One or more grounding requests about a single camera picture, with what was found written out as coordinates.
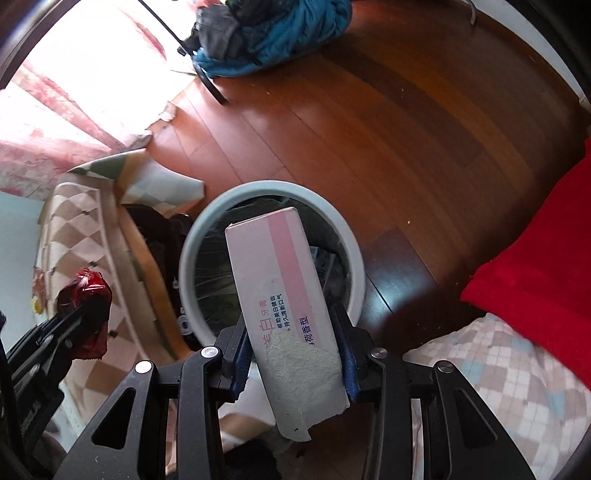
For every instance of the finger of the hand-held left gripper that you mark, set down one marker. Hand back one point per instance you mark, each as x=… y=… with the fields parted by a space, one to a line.
x=76 y=318

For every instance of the white pink toothpaste box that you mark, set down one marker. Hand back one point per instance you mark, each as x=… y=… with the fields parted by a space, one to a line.
x=277 y=295

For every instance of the white round trash bin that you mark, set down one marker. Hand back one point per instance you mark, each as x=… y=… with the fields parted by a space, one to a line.
x=272 y=191

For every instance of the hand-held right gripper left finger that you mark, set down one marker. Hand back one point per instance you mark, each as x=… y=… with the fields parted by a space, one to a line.
x=241 y=369

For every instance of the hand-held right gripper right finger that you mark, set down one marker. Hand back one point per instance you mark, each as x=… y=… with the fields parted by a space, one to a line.
x=348 y=374

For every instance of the pile of dark clothes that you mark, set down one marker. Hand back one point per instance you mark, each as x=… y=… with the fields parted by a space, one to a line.
x=295 y=32

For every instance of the black clothes rack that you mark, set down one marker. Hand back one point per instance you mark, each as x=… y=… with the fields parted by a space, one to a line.
x=207 y=85

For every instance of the dark grey garment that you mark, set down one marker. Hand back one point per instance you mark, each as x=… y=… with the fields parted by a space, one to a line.
x=219 y=32

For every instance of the table with checkered cloth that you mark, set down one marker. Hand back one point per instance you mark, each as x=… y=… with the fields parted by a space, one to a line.
x=74 y=221

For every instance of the pastel checkered blanket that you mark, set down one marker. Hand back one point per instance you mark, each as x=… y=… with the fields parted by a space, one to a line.
x=498 y=369

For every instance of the small red foil wrapper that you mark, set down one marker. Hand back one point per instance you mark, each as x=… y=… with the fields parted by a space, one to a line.
x=85 y=286

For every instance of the pink floral curtain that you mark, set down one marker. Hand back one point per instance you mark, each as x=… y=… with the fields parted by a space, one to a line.
x=69 y=92

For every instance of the red cloth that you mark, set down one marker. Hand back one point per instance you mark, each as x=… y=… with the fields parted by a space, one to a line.
x=545 y=267

